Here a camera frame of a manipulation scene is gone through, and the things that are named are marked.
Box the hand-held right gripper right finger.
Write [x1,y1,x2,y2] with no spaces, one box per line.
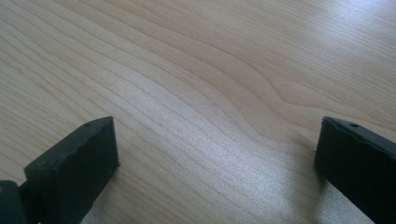
[314,116,396,224]

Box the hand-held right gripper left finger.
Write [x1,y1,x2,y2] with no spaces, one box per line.
[23,116,120,224]

